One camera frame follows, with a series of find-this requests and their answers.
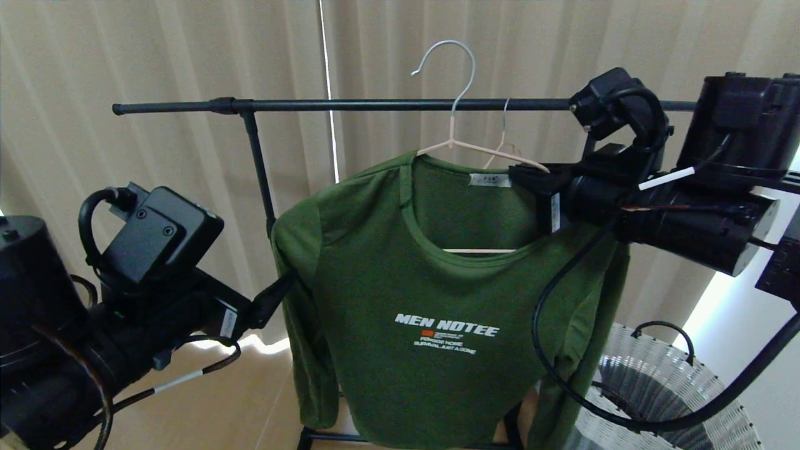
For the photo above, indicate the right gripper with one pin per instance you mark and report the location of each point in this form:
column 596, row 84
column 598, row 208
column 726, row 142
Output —
column 681, row 225

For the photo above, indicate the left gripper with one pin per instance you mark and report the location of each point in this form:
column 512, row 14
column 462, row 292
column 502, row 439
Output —
column 62, row 387

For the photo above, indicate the pink clothes hanger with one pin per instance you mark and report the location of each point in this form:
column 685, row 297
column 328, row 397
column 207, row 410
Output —
column 481, row 149
column 504, row 134

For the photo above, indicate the green long-sleeved shirt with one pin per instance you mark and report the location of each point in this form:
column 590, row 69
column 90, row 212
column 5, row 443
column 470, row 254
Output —
column 387, row 269

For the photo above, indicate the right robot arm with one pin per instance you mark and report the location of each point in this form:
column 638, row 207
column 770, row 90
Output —
column 744, row 125

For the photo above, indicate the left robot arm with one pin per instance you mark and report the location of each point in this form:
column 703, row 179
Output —
column 31, row 281

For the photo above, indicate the white laundry basket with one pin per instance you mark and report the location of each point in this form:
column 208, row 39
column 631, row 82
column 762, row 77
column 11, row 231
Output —
column 681, row 387

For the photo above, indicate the black clothes rack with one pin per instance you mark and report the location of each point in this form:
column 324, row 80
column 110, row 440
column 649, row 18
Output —
column 375, row 105

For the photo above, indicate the beige curtain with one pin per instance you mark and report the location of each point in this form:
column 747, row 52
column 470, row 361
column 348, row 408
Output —
column 156, row 56

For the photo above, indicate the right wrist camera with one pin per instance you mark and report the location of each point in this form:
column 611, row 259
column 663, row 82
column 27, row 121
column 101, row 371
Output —
column 615, row 100

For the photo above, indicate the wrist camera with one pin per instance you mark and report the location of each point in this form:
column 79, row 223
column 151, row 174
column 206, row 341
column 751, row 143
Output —
column 156, row 237
column 615, row 100

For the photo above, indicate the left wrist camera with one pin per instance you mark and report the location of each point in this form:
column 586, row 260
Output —
column 156, row 237

